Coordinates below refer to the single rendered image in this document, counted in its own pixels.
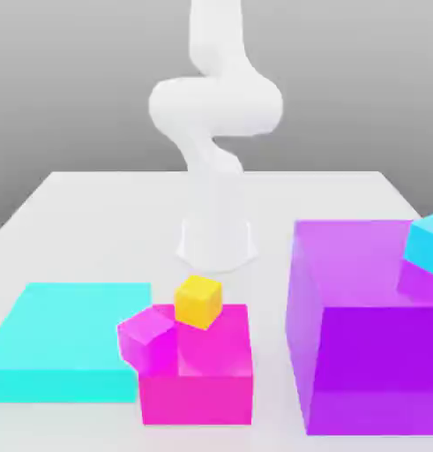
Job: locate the small magenta cube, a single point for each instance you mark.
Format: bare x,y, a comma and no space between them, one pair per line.
149,339

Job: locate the large cyan box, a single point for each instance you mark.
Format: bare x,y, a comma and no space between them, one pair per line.
61,339

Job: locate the small cyan cube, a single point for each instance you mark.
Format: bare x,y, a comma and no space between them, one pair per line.
426,243

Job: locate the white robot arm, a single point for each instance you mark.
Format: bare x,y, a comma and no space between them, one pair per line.
216,106

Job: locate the small yellow cube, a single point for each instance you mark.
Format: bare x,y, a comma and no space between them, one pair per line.
197,302

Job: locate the large pink box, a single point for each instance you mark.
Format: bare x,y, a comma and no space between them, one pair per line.
209,388

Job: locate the large purple box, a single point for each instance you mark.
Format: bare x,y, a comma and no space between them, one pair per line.
360,317

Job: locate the small purple cube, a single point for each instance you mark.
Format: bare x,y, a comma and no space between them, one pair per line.
419,282

